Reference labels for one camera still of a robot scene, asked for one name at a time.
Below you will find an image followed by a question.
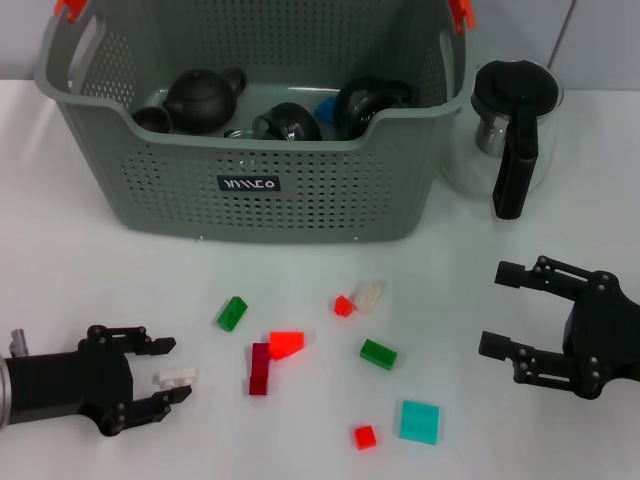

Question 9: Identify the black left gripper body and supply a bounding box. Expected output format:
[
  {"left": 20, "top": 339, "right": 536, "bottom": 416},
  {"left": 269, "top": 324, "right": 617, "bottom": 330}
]
[{"left": 7, "top": 324, "right": 134, "bottom": 437}]

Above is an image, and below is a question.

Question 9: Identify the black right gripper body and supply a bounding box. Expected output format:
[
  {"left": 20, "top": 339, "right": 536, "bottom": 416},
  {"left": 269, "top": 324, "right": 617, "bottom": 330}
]
[{"left": 563, "top": 270, "right": 640, "bottom": 401}]

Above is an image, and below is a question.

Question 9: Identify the white toy brick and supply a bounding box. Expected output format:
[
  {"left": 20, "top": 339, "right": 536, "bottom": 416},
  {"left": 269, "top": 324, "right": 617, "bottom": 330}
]
[
  {"left": 353, "top": 280, "right": 384, "bottom": 314},
  {"left": 152, "top": 367, "right": 199, "bottom": 389}
]

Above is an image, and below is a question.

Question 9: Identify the green toy brick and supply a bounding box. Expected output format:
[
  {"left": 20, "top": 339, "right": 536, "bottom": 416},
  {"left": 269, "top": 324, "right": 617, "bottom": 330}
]
[
  {"left": 217, "top": 295, "right": 250, "bottom": 332},
  {"left": 359, "top": 338, "right": 400, "bottom": 371}
]

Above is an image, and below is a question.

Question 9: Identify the dark red toy brick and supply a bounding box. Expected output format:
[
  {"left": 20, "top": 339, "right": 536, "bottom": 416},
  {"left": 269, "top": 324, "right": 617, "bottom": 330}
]
[{"left": 248, "top": 342, "right": 272, "bottom": 397}]

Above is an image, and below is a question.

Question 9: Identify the orange sloped toy brick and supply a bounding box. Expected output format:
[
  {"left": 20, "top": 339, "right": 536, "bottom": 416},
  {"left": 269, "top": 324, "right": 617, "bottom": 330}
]
[{"left": 268, "top": 329, "right": 306, "bottom": 361}]

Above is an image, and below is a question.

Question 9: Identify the blue square toy brick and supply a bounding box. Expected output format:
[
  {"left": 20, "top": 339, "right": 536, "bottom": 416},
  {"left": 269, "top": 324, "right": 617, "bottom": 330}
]
[{"left": 314, "top": 97, "right": 339, "bottom": 124}]

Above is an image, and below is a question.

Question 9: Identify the grey perforated storage basket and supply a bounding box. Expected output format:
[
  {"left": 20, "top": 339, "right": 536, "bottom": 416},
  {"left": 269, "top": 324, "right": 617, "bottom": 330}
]
[{"left": 34, "top": 0, "right": 476, "bottom": 246}]

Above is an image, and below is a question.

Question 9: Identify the small black clay teacup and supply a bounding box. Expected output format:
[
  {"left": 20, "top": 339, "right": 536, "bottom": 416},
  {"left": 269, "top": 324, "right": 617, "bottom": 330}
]
[{"left": 130, "top": 104, "right": 174, "bottom": 135}]

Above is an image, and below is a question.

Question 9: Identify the teal square toy brick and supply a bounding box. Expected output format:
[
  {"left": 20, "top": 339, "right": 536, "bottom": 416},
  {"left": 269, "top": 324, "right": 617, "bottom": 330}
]
[{"left": 398, "top": 398, "right": 441, "bottom": 445}]

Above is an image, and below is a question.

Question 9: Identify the glass pitcher with black lid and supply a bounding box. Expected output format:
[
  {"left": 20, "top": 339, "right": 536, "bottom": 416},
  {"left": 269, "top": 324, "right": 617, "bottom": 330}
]
[{"left": 439, "top": 58, "right": 566, "bottom": 221}]

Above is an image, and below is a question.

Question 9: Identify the black clay teapot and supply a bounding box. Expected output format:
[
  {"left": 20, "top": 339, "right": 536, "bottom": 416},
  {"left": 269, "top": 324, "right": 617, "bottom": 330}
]
[{"left": 162, "top": 65, "right": 248, "bottom": 135}]

